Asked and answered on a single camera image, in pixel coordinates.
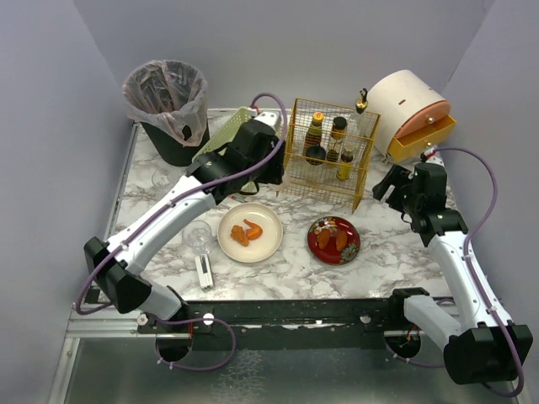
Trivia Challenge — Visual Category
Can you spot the yellow-lid sauce jar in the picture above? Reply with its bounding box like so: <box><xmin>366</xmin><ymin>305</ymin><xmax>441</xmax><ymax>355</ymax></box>
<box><xmin>302</xmin><ymin>111</ymin><xmax>324</xmax><ymax>156</ymax></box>

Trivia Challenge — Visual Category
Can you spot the black-lid glass jar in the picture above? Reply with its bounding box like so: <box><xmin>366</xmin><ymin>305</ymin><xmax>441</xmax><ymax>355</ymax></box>
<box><xmin>305</xmin><ymin>145</ymin><xmax>326</xmax><ymax>166</ymax></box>

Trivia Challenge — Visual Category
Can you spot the small yellow spice bottle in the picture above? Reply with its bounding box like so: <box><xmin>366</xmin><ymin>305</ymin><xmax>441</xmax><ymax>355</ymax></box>
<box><xmin>336</xmin><ymin>145</ymin><xmax>355</xmax><ymax>181</ymax></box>

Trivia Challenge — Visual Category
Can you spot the gold-cap pepper grinder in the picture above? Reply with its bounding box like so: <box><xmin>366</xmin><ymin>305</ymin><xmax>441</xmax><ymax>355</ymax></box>
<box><xmin>326</xmin><ymin>116</ymin><xmax>347</xmax><ymax>162</ymax></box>

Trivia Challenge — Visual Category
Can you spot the gold-spout oil bottle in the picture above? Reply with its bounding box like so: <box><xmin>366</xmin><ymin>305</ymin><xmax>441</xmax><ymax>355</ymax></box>
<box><xmin>349</xmin><ymin>88</ymin><xmax>369</xmax><ymax>136</ymax></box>

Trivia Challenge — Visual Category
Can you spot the red floral plate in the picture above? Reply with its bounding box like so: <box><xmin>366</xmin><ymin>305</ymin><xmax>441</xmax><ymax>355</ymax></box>
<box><xmin>307</xmin><ymin>216</ymin><xmax>361</xmax><ymax>266</ymax></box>

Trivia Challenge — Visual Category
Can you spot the cream round plate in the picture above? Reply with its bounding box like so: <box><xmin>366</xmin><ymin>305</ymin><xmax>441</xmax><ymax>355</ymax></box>
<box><xmin>217</xmin><ymin>203</ymin><xmax>284</xmax><ymax>263</ymax></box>

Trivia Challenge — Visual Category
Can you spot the green-lid seasoning shaker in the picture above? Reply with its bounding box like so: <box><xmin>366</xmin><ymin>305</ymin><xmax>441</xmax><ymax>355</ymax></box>
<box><xmin>275</xmin><ymin>172</ymin><xmax>291</xmax><ymax>195</ymax></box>

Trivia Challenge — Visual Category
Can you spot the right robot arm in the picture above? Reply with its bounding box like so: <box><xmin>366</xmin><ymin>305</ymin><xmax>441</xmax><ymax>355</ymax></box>
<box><xmin>373</xmin><ymin>162</ymin><xmax>533</xmax><ymax>385</ymax></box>

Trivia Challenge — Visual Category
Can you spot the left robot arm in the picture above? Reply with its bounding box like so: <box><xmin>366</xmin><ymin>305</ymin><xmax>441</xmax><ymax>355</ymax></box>
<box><xmin>83</xmin><ymin>113</ymin><xmax>287</xmax><ymax>320</ymax></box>

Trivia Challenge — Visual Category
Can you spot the pale green plastic basket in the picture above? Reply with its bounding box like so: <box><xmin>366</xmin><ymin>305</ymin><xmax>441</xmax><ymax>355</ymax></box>
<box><xmin>191</xmin><ymin>106</ymin><xmax>262</xmax><ymax>194</ymax></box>

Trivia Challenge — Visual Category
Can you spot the red pen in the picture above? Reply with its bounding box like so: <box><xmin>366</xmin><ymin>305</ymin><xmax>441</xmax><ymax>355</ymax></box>
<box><xmin>229</xmin><ymin>194</ymin><xmax>247</xmax><ymax>203</ymax></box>

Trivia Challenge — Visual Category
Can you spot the white round drawer box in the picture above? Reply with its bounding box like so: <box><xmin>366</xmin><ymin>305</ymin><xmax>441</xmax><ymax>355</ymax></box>
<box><xmin>367</xmin><ymin>70</ymin><xmax>456</xmax><ymax>163</ymax></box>

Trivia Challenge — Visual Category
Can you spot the black ribbed trash bin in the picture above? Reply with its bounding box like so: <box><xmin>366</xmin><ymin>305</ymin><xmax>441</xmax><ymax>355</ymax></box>
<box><xmin>141</xmin><ymin>122</ymin><xmax>210</xmax><ymax>167</ymax></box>

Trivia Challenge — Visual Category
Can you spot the orange chicken wing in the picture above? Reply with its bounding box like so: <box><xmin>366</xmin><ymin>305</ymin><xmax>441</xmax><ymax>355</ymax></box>
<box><xmin>243</xmin><ymin>219</ymin><xmax>263</xmax><ymax>241</ymax></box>

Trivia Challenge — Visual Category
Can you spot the right orange croquette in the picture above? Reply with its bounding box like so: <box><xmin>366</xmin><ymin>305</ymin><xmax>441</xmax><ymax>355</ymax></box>
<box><xmin>335</xmin><ymin>230</ymin><xmax>348</xmax><ymax>252</ymax></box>

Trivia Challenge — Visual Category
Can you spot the orange croquette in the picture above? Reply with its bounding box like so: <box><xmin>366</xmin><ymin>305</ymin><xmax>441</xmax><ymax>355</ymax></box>
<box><xmin>335</xmin><ymin>230</ymin><xmax>348</xmax><ymax>252</ymax></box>
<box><xmin>317</xmin><ymin>228</ymin><xmax>331</xmax><ymax>250</ymax></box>

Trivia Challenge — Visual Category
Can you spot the orange fried nugget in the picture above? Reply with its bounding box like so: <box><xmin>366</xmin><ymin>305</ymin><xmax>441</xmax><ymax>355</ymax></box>
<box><xmin>230</xmin><ymin>225</ymin><xmax>249</xmax><ymax>247</ymax></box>

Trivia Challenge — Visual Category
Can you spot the clear plastic cup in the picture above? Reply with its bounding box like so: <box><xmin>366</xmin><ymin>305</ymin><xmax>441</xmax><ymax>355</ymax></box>
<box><xmin>152</xmin><ymin>168</ymin><xmax>181</xmax><ymax>189</ymax></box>
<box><xmin>182</xmin><ymin>221</ymin><xmax>214</xmax><ymax>255</ymax></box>

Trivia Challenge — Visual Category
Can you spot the left orange croquette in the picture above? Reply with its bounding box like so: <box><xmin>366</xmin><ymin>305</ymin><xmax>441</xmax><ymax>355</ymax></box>
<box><xmin>317</xmin><ymin>228</ymin><xmax>331</xmax><ymax>250</ymax></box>

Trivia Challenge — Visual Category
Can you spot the white folded peeler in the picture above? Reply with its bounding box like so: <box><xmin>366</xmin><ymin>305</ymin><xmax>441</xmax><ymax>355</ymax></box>
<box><xmin>195</xmin><ymin>254</ymin><xmax>215</xmax><ymax>290</ymax></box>

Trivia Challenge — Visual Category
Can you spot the gold wire rack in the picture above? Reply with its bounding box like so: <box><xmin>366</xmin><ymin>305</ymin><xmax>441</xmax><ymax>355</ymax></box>
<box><xmin>283</xmin><ymin>98</ymin><xmax>380</xmax><ymax>210</ymax></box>

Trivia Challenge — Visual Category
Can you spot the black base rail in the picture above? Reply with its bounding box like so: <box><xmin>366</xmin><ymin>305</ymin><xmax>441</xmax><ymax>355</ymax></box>
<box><xmin>67</xmin><ymin>296</ymin><xmax>464</xmax><ymax>353</ymax></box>

